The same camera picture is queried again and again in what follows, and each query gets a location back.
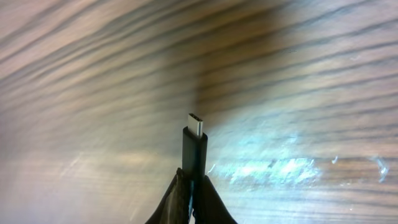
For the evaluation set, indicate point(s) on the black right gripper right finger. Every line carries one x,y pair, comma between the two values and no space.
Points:
208,205

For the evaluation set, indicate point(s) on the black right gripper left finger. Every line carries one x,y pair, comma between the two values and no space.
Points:
175,206

